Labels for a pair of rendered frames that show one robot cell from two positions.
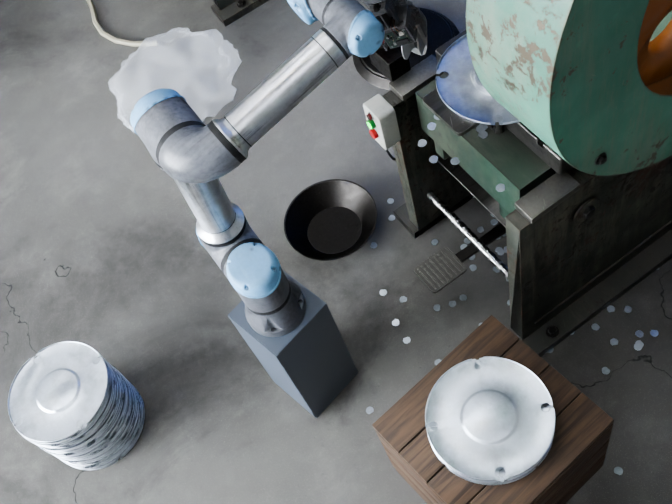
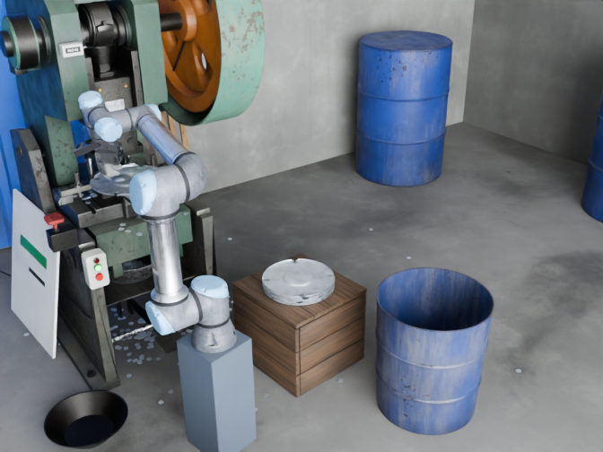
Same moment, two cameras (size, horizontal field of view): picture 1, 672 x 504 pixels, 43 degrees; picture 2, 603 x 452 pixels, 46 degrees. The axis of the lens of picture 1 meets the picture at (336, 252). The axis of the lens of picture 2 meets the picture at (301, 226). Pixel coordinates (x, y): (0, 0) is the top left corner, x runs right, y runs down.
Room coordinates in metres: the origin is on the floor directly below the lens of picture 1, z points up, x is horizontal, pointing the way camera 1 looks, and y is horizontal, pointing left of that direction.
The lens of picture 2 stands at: (1.40, 2.12, 1.87)
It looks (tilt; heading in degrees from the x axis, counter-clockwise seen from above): 27 degrees down; 251
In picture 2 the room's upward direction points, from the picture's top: 1 degrees counter-clockwise
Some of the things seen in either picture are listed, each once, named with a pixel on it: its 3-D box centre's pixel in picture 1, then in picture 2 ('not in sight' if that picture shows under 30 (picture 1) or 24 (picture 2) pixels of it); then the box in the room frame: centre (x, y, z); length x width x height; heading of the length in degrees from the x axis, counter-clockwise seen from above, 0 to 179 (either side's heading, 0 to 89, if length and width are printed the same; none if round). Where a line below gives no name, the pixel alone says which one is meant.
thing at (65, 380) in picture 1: (57, 390); not in sight; (1.18, 0.85, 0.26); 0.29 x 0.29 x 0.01
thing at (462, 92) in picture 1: (500, 72); (128, 179); (1.22, -0.49, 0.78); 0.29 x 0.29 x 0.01
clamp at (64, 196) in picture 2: not in sight; (75, 186); (1.41, -0.57, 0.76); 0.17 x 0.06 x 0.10; 16
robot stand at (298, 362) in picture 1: (297, 345); (218, 391); (1.05, 0.19, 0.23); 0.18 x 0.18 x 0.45; 28
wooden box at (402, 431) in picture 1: (492, 445); (299, 321); (0.62, -0.18, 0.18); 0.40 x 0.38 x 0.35; 112
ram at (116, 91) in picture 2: not in sight; (111, 110); (1.24, -0.57, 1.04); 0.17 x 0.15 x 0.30; 106
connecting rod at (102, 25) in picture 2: not in sight; (99, 47); (1.25, -0.61, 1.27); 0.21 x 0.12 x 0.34; 106
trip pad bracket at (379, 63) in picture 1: (392, 72); (65, 250); (1.49, -0.30, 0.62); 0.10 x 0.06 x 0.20; 16
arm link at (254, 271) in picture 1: (256, 275); (208, 298); (1.06, 0.19, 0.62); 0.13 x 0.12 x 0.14; 16
